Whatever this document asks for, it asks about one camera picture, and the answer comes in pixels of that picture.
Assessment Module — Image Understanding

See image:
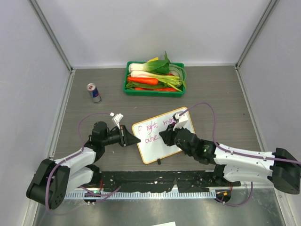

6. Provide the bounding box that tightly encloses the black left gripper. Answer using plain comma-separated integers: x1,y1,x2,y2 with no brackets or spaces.
102,125,140,147

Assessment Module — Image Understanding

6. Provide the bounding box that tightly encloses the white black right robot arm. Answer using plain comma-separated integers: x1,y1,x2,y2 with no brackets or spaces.
159,124,301,194

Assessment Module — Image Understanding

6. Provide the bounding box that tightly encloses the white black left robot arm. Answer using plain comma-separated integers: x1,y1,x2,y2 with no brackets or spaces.
26,121,140,210

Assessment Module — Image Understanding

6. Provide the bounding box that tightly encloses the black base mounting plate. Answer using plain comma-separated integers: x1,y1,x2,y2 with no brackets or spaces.
82,170,241,193

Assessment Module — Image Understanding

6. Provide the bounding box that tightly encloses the red bull drink can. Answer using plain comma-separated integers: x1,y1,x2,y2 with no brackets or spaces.
87,83,102,103

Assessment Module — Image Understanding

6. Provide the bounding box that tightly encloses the white green leek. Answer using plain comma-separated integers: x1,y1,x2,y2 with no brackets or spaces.
128,71,186,88

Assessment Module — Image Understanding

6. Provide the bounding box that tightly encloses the orange carrot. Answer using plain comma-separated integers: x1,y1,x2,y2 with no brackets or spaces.
127,76,158,86

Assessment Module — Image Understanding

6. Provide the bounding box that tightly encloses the green plastic vegetable tray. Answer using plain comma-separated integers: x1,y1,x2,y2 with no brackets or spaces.
123,61,186,97

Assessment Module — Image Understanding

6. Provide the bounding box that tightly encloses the green bok choy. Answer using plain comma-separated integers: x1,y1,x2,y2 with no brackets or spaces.
128,51,171,74

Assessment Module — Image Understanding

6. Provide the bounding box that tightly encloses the white paper sheet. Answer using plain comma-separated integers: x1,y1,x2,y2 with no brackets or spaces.
157,222,176,226

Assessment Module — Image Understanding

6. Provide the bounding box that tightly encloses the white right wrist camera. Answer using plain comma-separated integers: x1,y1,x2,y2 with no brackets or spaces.
173,112,189,131

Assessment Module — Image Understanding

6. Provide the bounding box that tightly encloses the slotted cable duct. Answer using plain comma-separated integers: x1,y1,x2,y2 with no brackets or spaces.
65,188,216,200

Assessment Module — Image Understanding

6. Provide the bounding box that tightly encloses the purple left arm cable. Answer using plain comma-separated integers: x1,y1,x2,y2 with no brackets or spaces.
43,112,122,211

